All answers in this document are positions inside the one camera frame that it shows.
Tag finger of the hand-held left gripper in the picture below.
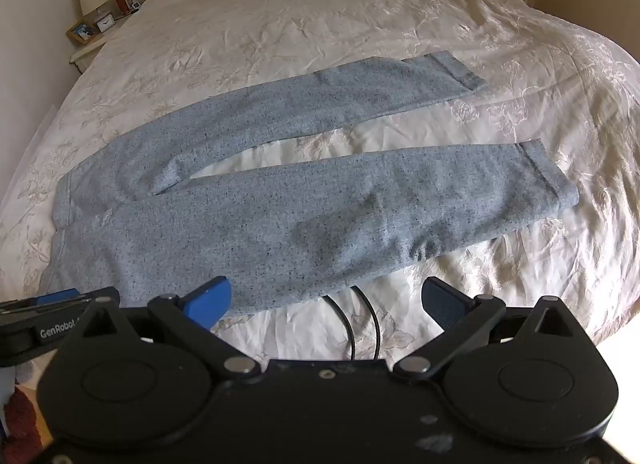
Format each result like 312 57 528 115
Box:
0 288 121 318

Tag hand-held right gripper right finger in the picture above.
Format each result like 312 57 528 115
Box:
395 278 593 377

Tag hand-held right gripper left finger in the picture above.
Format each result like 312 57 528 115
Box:
60 277 261 380

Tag grey-blue knit pants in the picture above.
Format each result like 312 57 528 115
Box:
42 50 580 317

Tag dark red knitted cloth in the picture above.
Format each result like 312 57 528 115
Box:
0 384 53 464

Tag white embroidered bedspread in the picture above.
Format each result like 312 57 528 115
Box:
0 0 640 362

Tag black cable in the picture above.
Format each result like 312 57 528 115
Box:
320 294 358 362
350 285 383 362

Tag wooden photo frame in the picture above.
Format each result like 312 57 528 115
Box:
66 19 99 44

